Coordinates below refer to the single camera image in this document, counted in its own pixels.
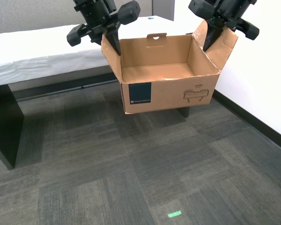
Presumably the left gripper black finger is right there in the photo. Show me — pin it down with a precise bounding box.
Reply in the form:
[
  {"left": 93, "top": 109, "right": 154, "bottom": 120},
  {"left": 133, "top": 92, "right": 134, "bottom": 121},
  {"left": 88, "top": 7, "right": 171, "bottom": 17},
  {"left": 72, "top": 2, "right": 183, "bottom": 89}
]
[{"left": 105, "top": 29, "right": 122, "bottom": 56}]

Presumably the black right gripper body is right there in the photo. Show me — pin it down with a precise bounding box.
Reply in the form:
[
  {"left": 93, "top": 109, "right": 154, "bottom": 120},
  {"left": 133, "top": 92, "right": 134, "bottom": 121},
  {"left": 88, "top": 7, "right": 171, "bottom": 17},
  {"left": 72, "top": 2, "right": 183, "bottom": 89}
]
[{"left": 188, "top": 0, "right": 260, "bottom": 40}]

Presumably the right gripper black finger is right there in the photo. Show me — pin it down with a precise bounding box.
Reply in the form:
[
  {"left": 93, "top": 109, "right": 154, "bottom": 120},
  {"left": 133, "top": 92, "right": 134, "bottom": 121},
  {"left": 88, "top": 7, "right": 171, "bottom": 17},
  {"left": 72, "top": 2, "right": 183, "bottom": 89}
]
[{"left": 202, "top": 27, "right": 224, "bottom": 52}]

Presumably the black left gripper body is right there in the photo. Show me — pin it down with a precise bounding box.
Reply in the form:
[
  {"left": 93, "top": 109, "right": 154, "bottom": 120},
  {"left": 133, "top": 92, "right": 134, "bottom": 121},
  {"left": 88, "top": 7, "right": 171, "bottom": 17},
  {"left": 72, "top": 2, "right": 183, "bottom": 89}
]
[{"left": 67, "top": 0, "right": 141, "bottom": 46}]

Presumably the brown cardboard box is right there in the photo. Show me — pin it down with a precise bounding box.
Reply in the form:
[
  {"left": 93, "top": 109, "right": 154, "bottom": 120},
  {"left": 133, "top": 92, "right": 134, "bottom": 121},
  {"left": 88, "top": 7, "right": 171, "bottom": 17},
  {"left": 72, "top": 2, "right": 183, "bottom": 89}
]
[{"left": 100, "top": 20, "right": 239, "bottom": 115}]

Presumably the grey fabric cubicle partition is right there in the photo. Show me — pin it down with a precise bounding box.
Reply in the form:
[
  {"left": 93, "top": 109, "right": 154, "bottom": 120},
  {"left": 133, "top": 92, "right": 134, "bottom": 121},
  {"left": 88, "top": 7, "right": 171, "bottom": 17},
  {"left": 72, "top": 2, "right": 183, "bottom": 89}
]
[{"left": 0, "top": 0, "right": 153, "bottom": 35}]

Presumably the dark grey partition panel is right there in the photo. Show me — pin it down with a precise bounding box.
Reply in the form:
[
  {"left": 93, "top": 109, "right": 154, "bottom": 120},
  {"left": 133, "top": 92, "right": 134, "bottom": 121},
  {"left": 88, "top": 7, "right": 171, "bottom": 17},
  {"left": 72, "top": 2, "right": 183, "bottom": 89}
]
[{"left": 151, "top": 0, "right": 175, "bottom": 22}]

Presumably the white plastic table cover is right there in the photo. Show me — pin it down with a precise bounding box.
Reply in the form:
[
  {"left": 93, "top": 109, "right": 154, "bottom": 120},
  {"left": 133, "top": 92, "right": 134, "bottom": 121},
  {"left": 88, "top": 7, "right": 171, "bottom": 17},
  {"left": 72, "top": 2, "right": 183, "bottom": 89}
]
[{"left": 0, "top": 15, "right": 174, "bottom": 88}]

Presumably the dark table modesty panel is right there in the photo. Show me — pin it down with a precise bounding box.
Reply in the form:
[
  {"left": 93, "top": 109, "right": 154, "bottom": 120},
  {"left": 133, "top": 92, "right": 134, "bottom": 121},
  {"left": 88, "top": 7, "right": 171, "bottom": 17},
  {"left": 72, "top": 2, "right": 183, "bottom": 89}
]
[{"left": 8, "top": 65, "right": 119, "bottom": 102}]

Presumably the black table leg panel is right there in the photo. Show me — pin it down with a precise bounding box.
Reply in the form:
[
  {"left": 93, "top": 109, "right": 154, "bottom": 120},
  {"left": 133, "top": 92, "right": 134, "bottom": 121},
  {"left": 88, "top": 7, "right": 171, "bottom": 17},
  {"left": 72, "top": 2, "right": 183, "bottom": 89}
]
[
  {"left": 0, "top": 84, "right": 24, "bottom": 170},
  {"left": 177, "top": 106, "right": 191, "bottom": 119}
]

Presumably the black wall baseboard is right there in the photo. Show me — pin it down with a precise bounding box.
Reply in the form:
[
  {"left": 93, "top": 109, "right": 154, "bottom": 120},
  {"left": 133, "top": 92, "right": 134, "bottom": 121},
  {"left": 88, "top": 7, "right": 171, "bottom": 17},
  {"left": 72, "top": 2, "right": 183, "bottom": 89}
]
[{"left": 212, "top": 90, "right": 281, "bottom": 160}]

